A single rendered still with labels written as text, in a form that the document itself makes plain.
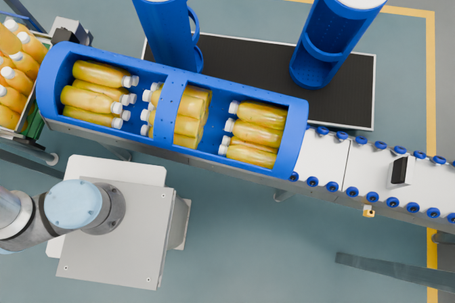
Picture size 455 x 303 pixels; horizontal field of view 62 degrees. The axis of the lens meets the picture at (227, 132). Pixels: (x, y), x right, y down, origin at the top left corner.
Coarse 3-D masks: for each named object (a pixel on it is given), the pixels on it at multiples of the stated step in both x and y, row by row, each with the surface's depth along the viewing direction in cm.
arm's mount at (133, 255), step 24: (144, 192) 111; (168, 192) 111; (144, 216) 110; (168, 216) 110; (72, 240) 108; (96, 240) 108; (120, 240) 108; (144, 240) 108; (168, 240) 115; (72, 264) 106; (96, 264) 106; (120, 264) 106; (144, 264) 106; (144, 288) 104
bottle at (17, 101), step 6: (6, 90) 134; (12, 90) 137; (6, 96) 135; (12, 96) 136; (18, 96) 139; (24, 96) 145; (0, 102) 137; (6, 102) 136; (12, 102) 137; (18, 102) 140; (24, 102) 144; (12, 108) 141; (18, 108) 143; (30, 108) 148
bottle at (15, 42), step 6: (0, 24) 116; (0, 30) 116; (6, 30) 119; (0, 36) 117; (6, 36) 119; (12, 36) 122; (0, 42) 119; (6, 42) 120; (12, 42) 123; (18, 42) 126; (0, 48) 122; (6, 48) 123; (12, 48) 124; (18, 48) 126; (12, 54) 127
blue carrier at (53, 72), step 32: (64, 64) 133; (128, 64) 123; (160, 64) 129; (160, 96) 118; (224, 96) 141; (256, 96) 121; (288, 96) 126; (96, 128) 127; (128, 128) 141; (160, 128) 120; (224, 128) 145; (288, 128) 116; (224, 160) 124; (288, 160) 118
